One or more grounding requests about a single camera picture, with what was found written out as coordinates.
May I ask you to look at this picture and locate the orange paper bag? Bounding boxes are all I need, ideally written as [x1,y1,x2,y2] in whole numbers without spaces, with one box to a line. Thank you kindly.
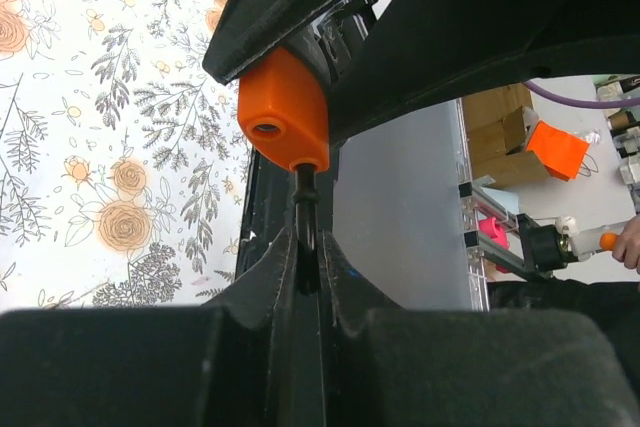
[525,121,590,181]

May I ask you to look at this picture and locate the floral table mat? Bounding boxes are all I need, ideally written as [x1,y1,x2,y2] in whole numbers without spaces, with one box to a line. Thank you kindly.
[1,0,250,311]

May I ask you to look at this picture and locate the cardboard boxes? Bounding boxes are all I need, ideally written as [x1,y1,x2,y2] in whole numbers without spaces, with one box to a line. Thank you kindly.
[461,84,550,189]

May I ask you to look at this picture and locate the operator hand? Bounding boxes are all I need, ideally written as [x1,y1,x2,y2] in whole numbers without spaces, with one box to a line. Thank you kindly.
[612,215,640,272]

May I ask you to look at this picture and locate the orange padlock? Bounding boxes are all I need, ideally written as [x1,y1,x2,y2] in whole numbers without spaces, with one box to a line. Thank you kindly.
[236,46,331,295]

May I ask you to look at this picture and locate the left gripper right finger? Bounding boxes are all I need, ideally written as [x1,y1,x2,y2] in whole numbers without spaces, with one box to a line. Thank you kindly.
[320,234,639,426]

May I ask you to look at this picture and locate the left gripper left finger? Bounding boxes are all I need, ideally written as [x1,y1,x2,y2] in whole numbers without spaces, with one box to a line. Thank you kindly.
[1,229,297,426]

